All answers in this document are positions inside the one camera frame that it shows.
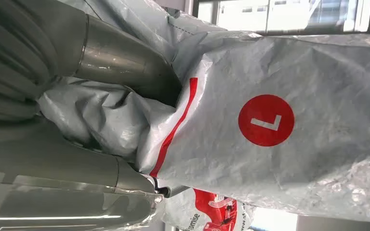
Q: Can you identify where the bright window with frame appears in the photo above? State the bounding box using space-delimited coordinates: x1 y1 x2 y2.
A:
191 0 370 35

